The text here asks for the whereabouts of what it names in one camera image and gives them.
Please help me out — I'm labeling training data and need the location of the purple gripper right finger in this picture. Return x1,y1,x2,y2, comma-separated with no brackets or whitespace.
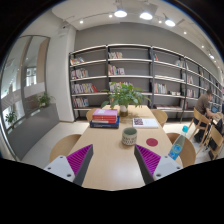
133,144,183,186

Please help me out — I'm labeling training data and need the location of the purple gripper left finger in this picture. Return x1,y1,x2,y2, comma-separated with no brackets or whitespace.
43,143,94,187

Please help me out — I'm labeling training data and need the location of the plastic water bottle blue cap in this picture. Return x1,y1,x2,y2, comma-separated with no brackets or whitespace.
169,126,188,160

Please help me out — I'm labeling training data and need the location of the wooden chair near left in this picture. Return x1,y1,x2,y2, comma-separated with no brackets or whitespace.
49,134,81,162

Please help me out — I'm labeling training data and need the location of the speckled ceramic mug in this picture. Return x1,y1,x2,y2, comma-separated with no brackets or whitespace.
122,127,137,146

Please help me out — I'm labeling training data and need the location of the wooden chair near right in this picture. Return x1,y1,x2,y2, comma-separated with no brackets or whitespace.
167,133,196,167

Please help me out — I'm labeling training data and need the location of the white open magazine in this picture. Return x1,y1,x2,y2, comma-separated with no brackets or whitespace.
133,118,159,128

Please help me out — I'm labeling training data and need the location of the wooden chair far right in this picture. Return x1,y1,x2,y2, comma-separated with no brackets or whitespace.
151,109,168,126

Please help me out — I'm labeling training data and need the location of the wooden chair far left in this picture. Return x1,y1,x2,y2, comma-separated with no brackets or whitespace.
86,108,98,122

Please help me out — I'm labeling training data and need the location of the dark blue bottom book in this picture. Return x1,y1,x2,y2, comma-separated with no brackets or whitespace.
90,116,120,129

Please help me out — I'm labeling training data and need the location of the red middle book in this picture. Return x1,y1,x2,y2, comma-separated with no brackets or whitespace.
92,118,117,124

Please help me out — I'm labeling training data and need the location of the pink top book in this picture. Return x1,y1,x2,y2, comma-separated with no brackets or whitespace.
92,109,117,119

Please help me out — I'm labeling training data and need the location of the wooden folding chair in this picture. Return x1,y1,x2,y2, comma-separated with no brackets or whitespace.
204,126,224,160
191,110,210,147

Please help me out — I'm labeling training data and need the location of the potted plant by window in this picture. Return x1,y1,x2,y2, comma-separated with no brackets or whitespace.
38,92,53,107

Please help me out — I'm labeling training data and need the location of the green potted plant on table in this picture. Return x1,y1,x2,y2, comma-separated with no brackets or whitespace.
101,82,150,117

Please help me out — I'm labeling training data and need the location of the potted plant lower left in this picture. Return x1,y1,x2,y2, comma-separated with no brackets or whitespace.
5,111,17,126

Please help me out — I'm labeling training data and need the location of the seated man brown shirt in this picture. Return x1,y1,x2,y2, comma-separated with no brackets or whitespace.
194,89,215,143

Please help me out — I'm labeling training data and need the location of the large grey bookshelf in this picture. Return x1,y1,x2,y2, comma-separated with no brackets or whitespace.
69,44,222,121

